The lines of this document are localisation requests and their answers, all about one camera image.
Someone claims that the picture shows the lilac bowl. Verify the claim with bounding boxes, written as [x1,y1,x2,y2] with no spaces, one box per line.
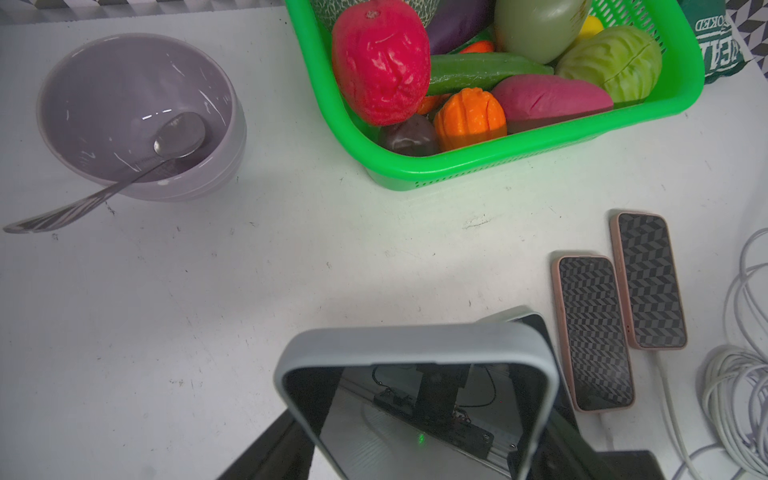
[36,33,247,202]

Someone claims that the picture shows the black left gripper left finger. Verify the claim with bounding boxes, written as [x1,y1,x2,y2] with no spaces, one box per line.
[219,410,315,480]

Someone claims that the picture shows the white charging cables bundle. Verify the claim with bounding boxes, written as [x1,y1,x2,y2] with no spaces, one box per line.
[650,227,768,480]

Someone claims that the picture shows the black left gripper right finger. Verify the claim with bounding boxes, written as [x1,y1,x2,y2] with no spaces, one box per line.
[530,410,665,480]

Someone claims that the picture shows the orange pumpkin toy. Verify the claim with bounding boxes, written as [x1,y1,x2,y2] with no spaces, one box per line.
[434,88,507,151]

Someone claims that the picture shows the grey case phone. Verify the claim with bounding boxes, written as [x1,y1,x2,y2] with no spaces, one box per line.
[275,308,564,479]

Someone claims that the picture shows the metal spoon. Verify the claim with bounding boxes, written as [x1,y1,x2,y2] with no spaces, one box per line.
[3,112,206,234]

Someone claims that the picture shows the red strawberry toy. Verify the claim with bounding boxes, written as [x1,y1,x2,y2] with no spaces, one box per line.
[331,1,431,127]

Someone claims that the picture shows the dark purple plum toy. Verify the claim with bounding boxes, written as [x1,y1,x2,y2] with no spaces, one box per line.
[379,114,440,157]

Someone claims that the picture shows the green plastic basket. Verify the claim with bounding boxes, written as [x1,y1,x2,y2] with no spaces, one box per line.
[286,0,704,191]

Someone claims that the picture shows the pale green round fruit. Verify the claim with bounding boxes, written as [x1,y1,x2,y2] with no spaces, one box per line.
[494,0,591,64]

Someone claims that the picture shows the magenta sweet potato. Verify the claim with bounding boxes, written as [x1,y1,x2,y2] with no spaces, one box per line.
[491,74,614,134]

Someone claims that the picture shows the pink case phone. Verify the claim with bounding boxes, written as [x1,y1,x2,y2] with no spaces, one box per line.
[610,211,688,351]
[552,255,635,413]

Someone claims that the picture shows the green chips bag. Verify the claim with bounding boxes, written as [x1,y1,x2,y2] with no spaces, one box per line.
[678,0,747,84]

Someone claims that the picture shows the green cucumber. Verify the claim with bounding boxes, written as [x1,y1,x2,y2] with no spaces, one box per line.
[427,52,554,96]

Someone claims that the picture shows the green cabbage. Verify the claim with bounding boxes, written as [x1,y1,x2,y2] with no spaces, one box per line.
[555,26,662,104]

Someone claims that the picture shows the netted green melon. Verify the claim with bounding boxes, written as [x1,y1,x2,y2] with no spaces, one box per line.
[310,0,440,30]

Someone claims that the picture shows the purple eggplant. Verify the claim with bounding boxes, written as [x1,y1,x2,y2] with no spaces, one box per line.
[426,0,495,55]

